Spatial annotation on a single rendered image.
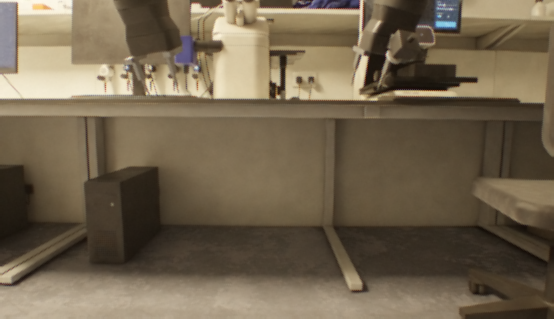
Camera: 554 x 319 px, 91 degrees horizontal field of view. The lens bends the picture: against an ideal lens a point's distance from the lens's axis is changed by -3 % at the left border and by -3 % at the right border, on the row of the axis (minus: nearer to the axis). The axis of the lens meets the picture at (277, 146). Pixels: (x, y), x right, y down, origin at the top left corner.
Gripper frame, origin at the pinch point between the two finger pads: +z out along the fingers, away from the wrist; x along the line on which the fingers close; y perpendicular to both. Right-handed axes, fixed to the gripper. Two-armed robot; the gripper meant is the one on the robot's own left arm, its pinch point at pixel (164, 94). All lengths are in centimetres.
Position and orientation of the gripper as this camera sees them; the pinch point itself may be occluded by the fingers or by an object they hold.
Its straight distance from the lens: 49.8
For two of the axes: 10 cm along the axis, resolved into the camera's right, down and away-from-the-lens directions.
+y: 1.0, -4.8, 8.7
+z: 1.6, 8.7, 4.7
